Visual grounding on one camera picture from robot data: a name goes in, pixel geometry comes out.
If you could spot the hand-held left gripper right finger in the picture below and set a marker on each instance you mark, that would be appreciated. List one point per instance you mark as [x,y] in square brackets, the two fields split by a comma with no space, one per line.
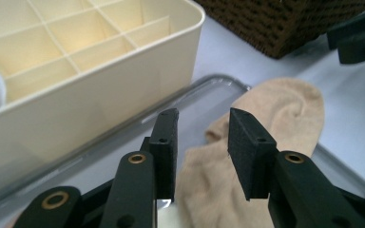
[253,158]

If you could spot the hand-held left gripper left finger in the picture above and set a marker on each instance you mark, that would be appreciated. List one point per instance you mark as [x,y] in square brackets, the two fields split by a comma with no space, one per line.
[166,158]

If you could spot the beige sock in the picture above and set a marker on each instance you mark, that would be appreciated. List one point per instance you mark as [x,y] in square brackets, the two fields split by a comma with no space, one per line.
[282,110]

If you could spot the clear plastic box lid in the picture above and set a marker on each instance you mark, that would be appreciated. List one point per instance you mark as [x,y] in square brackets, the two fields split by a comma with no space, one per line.
[202,104]

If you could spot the brown wicker basket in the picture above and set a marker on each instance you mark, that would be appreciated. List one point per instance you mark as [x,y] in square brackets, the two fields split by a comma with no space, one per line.
[266,25]

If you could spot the cream divided storage box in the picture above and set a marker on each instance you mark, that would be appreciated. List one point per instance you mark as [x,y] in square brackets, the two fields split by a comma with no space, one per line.
[92,104]

